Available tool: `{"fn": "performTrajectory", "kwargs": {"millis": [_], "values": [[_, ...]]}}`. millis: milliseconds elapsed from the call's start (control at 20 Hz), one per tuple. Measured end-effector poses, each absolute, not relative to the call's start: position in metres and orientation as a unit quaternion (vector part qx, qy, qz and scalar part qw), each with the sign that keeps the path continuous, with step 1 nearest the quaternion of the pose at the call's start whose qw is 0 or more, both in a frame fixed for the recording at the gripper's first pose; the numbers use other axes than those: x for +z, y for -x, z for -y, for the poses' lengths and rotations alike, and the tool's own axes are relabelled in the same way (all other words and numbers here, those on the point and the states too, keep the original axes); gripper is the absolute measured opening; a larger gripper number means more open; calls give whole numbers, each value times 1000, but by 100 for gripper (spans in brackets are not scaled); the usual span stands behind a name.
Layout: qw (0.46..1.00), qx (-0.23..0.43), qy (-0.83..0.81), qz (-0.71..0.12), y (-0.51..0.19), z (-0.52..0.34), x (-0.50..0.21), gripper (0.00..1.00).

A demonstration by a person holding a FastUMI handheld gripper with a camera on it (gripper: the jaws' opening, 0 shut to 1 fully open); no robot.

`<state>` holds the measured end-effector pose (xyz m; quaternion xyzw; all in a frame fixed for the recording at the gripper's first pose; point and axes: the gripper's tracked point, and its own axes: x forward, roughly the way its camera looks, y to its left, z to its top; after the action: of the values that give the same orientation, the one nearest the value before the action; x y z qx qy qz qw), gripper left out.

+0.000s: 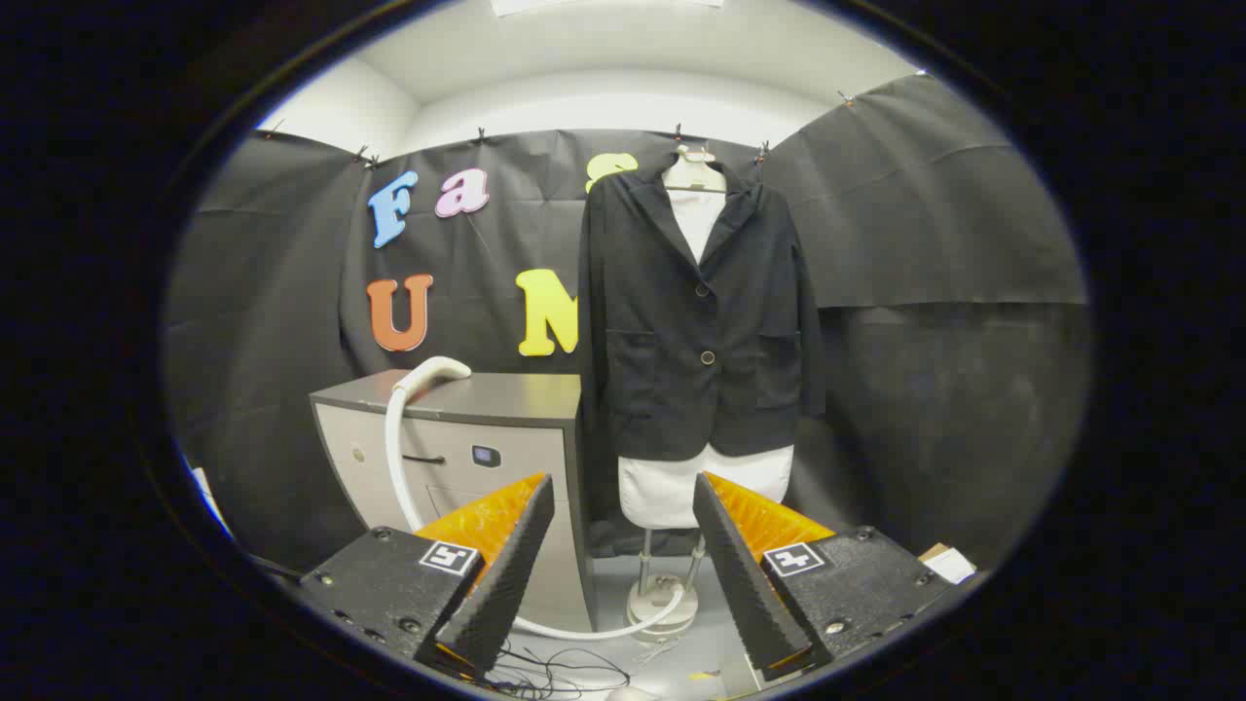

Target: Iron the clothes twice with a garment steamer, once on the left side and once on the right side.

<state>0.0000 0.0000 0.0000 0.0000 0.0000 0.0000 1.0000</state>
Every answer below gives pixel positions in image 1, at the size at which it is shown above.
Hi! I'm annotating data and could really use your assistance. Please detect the beige plastic hanger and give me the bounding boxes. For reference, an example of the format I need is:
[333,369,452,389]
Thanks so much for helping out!
[662,144,728,196]

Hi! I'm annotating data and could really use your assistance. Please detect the grey cabinet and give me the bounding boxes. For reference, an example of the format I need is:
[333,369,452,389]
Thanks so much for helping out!
[310,370,597,634]

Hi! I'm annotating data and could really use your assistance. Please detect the white padded dress form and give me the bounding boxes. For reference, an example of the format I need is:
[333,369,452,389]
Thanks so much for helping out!
[618,190,794,532]

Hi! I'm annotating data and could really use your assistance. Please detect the black backdrop cloth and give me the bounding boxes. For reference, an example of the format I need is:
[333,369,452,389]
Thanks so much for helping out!
[164,73,1089,575]

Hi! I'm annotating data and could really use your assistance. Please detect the black button jacket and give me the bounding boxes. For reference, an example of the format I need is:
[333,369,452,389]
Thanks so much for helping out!
[578,156,826,462]

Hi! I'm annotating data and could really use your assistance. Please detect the black floor cables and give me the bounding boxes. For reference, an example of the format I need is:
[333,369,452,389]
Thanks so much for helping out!
[487,638,634,700]

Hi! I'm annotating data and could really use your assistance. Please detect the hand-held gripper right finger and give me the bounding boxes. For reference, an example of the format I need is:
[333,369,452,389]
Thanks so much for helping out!
[693,472,960,683]

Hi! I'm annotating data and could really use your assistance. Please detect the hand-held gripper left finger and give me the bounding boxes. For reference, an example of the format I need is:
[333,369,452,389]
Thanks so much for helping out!
[297,473,556,681]

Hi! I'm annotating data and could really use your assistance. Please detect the cardboard box with papers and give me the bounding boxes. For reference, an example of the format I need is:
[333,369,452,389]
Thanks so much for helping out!
[920,543,977,585]

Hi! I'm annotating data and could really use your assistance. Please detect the garment steamer base with poles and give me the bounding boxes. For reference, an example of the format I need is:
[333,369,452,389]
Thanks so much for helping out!
[626,531,707,644]

